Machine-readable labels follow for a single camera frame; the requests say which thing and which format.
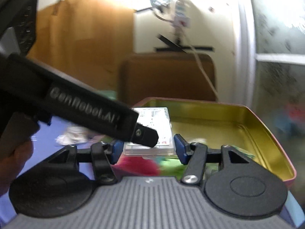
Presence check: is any black tape cross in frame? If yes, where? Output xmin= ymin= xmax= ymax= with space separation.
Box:
xmin=156 ymin=34 xmax=214 ymax=53

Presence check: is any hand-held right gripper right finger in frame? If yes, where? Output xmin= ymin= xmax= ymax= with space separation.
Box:
xmin=174 ymin=134 xmax=260 ymax=185

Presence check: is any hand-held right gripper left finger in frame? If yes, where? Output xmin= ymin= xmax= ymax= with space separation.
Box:
xmin=49 ymin=141 xmax=125 ymax=185

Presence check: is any purple printed tablecloth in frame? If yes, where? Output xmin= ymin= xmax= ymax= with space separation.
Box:
xmin=0 ymin=117 xmax=134 ymax=229

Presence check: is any brown wooden chair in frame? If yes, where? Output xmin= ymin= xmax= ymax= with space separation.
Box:
xmin=119 ymin=52 xmax=216 ymax=108

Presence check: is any pink fluffy cloth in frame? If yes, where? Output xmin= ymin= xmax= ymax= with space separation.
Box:
xmin=114 ymin=156 xmax=163 ymax=177

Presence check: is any crumpled clear wrapper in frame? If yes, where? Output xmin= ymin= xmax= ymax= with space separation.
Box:
xmin=55 ymin=124 xmax=91 ymax=146

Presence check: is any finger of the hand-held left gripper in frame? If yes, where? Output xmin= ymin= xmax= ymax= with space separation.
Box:
xmin=33 ymin=114 xmax=53 ymax=127
xmin=132 ymin=122 xmax=160 ymax=148

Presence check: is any white cable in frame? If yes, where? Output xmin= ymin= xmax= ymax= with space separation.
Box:
xmin=185 ymin=33 xmax=219 ymax=101

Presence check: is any pink tin box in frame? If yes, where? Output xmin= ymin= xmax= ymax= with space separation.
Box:
xmin=132 ymin=97 xmax=297 ymax=189

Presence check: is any person's left hand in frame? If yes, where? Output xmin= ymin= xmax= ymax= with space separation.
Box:
xmin=0 ymin=139 xmax=34 ymax=196

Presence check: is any clear plastic box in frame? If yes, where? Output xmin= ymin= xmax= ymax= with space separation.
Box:
xmin=123 ymin=107 xmax=176 ymax=157

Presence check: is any light green soft cloth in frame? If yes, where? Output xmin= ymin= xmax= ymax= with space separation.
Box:
xmin=159 ymin=157 xmax=191 ymax=177

